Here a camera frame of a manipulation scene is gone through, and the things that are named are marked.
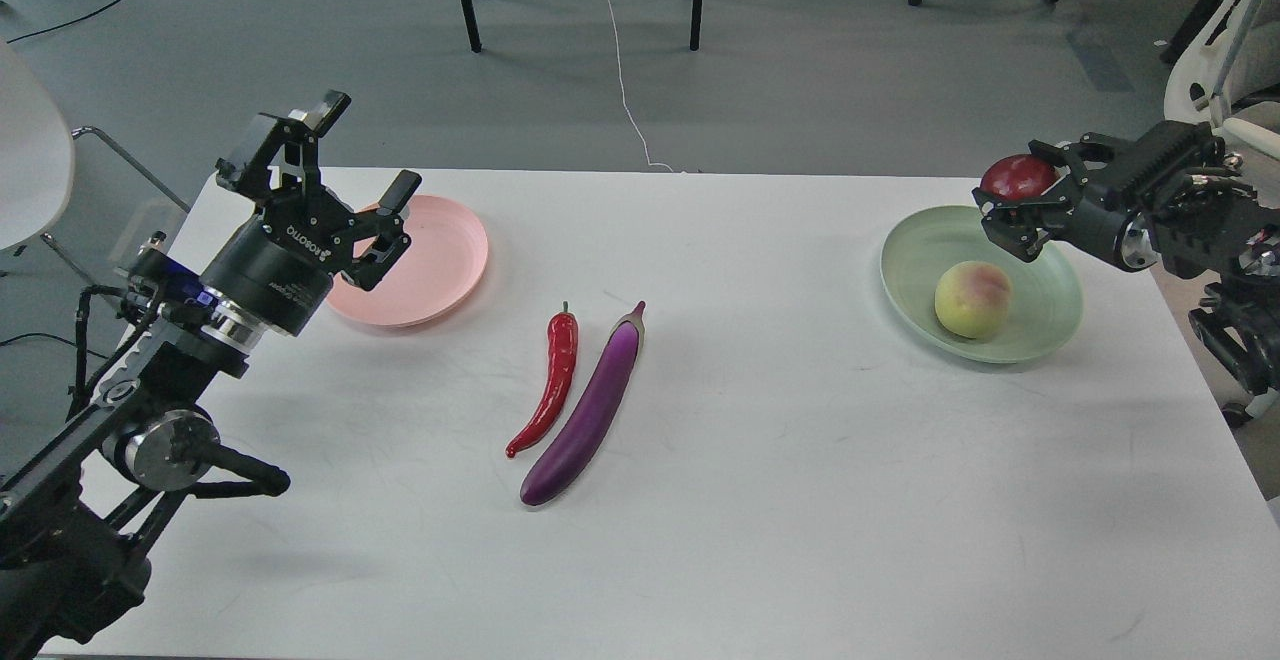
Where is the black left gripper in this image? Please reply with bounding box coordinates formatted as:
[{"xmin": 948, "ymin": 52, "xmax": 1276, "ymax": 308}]
[{"xmin": 201, "ymin": 91, "xmax": 422, "ymax": 336}]

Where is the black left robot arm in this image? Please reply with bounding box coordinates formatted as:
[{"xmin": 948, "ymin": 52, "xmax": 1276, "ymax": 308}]
[{"xmin": 1, "ymin": 91, "xmax": 421, "ymax": 659}]

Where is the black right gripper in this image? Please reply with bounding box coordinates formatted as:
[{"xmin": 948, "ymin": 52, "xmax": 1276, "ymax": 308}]
[{"xmin": 972, "ymin": 133, "xmax": 1151, "ymax": 271}]

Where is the purple eggplant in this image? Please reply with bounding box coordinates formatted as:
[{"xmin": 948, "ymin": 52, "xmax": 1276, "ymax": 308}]
[{"xmin": 518, "ymin": 301, "xmax": 646, "ymax": 508}]

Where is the green plate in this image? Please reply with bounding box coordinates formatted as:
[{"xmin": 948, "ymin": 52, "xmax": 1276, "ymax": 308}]
[{"xmin": 879, "ymin": 206, "xmax": 1084, "ymax": 365}]

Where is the yellow-pink peach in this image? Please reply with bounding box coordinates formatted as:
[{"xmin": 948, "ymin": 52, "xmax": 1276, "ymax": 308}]
[{"xmin": 933, "ymin": 262, "xmax": 1012, "ymax": 340}]

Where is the white chair left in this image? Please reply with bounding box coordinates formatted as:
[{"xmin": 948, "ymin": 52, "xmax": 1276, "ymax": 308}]
[{"xmin": 1, "ymin": 42, "xmax": 191, "ymax": 285}]

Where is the white floor cable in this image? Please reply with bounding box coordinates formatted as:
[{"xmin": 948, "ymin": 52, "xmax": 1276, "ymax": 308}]
[{"xmin": 588, "ymin": 0, "xmax": 691, "ymax": 174}]

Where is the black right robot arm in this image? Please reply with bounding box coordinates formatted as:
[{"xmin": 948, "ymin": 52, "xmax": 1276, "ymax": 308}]
[{"xmin": 973, "ymin": 119, "xmax": 1279, "ymax": 397}]

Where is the red chili pepper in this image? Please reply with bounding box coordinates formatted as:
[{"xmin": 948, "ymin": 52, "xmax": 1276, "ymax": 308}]
[{"xmin": 504, "ymin": 301, "xmax": 579, "ymax": 459}]

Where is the red pomegranate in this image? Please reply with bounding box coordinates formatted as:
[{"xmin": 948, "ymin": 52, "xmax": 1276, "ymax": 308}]
[{"xmin": 979, "ymin": 153, "xmax": 1060, "ymax": 201}]

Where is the white office chair right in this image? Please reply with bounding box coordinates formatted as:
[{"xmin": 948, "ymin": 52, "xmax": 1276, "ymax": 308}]
[{"xmin": 1164, "ymin": 0, "xmax": 1279, "ymax": 160}]

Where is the pink plate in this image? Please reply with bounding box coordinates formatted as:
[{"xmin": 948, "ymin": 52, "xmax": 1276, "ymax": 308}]
[{"xmin": 325, "ymin": 194, "xmax": 489, "ymax": 327}]

